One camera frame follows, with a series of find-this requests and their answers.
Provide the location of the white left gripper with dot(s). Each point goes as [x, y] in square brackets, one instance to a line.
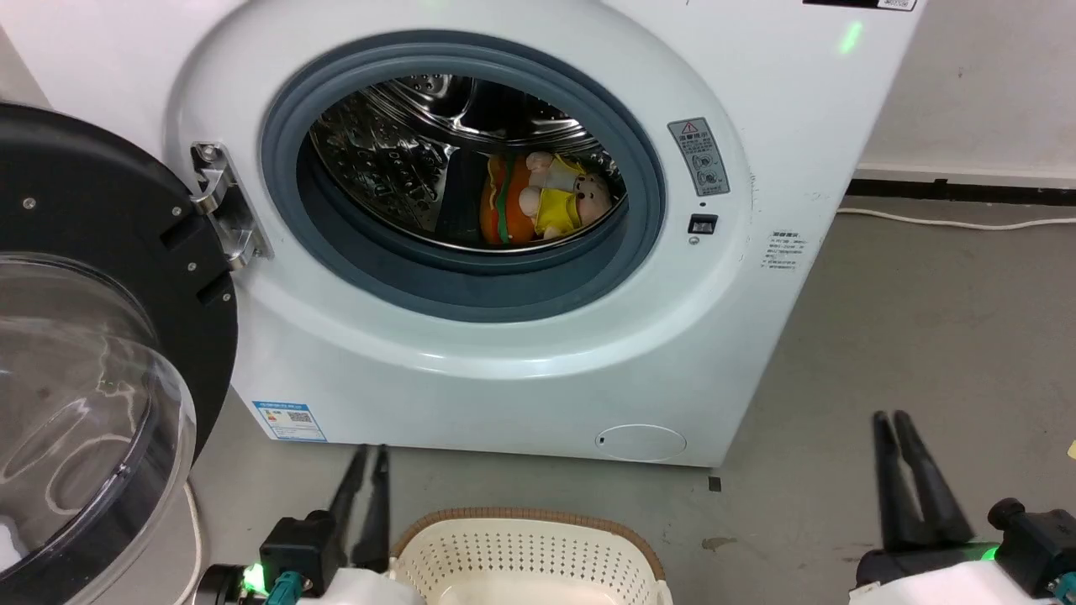
[370, 590]

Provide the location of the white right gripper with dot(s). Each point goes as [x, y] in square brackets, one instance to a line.
[933, 580]

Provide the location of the white perforated laundry basket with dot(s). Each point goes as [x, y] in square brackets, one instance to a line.
[521, 555]

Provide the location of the white front-load washing machine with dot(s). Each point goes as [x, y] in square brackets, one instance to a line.
[504, 378]

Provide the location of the orange burger plush toy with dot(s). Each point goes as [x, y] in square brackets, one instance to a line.
[496, 220]

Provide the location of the bear plush in yellow shirt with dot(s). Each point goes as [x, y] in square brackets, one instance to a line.
[559, 210]

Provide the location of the blue energy label sticker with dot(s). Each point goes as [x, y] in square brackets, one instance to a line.
[289, 420]

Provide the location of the grey rubber door gasket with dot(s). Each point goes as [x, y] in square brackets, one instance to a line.
[471, 290]

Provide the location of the small printed text sticker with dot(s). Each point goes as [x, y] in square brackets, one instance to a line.
[783, 250]

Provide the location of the round white filter cover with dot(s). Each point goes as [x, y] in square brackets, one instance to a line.
[640, 442]

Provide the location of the black baseboard strip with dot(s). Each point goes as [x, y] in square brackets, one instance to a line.
[967, 192]

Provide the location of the chrome door hinge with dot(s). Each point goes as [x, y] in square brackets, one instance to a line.
[225, 210]

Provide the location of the stainless steel washer drum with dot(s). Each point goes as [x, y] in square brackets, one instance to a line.
[378, 160]

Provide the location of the grey warning sticker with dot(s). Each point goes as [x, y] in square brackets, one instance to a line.
[699, 156]

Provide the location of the black washer door glass dome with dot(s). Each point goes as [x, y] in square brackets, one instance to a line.
[84, 193]

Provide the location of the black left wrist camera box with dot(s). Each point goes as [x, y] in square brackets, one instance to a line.
[298, 546]

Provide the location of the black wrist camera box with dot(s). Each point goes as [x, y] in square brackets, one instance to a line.
[1038, 546]
[298, 546]

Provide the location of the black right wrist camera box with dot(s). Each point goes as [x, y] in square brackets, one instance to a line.
[1038, 546]

